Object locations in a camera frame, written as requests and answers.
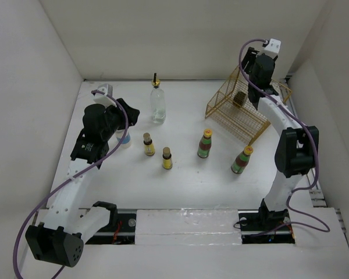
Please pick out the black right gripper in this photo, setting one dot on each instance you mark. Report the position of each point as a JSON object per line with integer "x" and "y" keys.
{"x": 275, "y": 59}

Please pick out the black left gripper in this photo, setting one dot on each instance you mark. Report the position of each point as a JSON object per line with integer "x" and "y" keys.
{"x": 132, "y": 113}

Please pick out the tall glass cruet gold spout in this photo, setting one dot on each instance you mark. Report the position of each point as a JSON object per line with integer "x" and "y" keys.
{"x": 158, "y": 105}

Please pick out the short glass cruet gold spout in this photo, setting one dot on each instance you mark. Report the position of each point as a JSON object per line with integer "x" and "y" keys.
{"x": 239, "y": 99}

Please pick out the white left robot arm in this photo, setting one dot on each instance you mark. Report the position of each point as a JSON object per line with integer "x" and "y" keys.
{"x": 62, "y": 234}

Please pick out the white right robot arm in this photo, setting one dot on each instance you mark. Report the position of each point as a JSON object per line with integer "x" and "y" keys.
{"x": 297, "y": 150}

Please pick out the white bottle blue label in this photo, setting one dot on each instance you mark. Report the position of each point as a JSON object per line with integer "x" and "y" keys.
{"x": 124, "y": 137}

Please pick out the small brown bottle yellow label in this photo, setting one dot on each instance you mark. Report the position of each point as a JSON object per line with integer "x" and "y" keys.
{"x": 149, "y": 149}

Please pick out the small brown bottle cork cap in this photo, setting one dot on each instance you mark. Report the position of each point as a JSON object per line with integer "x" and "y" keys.
{"x": 167, "y": 158}

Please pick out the red sauce bottle yellow cap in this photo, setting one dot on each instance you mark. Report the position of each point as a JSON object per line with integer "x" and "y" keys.
{"x": 205, "y": 144}

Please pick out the red sauce bottle green label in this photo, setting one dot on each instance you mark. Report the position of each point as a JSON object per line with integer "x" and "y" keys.
{"x": 242, "y": 160}

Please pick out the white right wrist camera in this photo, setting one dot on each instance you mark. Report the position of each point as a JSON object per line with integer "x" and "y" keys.
{"x": 272, "y": 47}

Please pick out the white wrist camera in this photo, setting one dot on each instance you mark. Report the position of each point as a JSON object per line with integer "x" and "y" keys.
{"x": 102, "y": 95}
{"x": 272, "y": 47}

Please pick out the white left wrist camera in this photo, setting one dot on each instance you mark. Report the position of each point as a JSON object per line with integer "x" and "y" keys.
{"x": 102, "y": 95}

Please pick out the gold wire basket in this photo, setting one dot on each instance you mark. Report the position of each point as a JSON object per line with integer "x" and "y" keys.
{"x": 245, "y": 123}

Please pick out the black mounting rail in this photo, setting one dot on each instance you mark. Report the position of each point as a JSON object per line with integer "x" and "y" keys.
{"x": 191, "y": 227}

